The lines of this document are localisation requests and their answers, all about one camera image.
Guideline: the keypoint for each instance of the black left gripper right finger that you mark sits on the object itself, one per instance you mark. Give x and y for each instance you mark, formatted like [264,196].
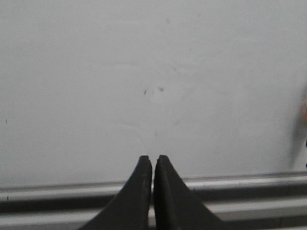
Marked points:
[175,206]

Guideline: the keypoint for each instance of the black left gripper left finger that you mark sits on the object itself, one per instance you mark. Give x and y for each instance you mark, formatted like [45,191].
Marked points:
[130,207]

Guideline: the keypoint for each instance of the white whiteboard marker black cap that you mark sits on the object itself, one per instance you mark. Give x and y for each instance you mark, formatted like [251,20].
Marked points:
[299,133]

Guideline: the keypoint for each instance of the white whiteboard with aluminium frame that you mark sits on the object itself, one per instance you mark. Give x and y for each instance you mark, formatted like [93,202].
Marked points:
[88,86]

